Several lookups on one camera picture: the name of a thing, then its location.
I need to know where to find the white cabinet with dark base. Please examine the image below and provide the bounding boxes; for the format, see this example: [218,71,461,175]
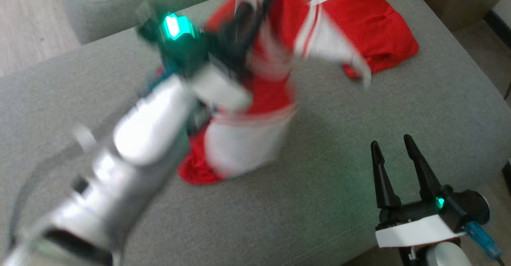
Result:
[485,0,511,47]

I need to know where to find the grey sofa cushion with seam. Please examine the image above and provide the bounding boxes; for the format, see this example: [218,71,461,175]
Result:
[56,0,248,45]

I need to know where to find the blue cable connector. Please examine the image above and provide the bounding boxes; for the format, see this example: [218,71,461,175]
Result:
[465,221,503,262]

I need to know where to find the red shorts with white panel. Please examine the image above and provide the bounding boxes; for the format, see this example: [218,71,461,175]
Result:
[309,0,420,79]

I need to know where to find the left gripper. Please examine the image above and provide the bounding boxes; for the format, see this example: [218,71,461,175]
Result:
[136,0,278,111]

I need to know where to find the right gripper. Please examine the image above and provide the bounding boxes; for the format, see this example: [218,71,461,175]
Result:
[370,134,491,248]

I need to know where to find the red lettered basketball jersey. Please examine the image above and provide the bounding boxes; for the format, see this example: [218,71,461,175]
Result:
[178,0,372,185]

